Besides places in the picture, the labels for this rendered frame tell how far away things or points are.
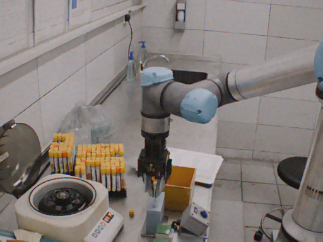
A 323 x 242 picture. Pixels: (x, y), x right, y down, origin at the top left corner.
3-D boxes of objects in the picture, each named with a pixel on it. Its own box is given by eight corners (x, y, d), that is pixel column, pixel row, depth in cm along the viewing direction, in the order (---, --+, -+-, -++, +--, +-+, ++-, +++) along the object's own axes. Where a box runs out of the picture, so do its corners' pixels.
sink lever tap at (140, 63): (168, 75, 268) (168, 56, 262) (135, 72, 271) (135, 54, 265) (171, 69, 283) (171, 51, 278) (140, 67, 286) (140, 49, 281)
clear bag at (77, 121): (99, 161, 150) (97, 118, 143) (56, 162, 147) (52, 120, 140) (96, 133, 173) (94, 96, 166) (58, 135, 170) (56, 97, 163)
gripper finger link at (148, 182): (139, 205, 100) (140, 176, 97) (142, 193, 106) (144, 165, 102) (151, 206, 100) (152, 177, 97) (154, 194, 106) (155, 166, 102)
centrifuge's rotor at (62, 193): (74, 235, 100) (72, 214, 97) (29, 221, 104) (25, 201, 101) (99, 205, 113) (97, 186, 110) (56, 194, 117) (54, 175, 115)
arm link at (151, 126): (142, 106, 97) (175, 109, 96) (142, 123, 99) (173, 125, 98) (137, 117, 90) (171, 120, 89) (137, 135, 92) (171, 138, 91)
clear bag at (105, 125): (93, 144, 163) (91, 115, 158) (69, 133, 172) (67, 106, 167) (124, 130, 178) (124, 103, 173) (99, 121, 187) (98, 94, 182)
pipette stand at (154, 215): (164, 238, 108) (165, 212, 104) (140, 236, 109) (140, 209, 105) (168, 218, 117) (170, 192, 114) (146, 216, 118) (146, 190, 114)
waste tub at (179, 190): (188, 214, 120) (191, 188, 116) (148, 208, 122) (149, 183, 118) (194, 192, 132) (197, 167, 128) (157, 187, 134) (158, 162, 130)
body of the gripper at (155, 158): (136, 179, 95) (136, 136, 91) (142, 163, 103) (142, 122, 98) (166, 182, 95) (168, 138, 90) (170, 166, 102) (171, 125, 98)
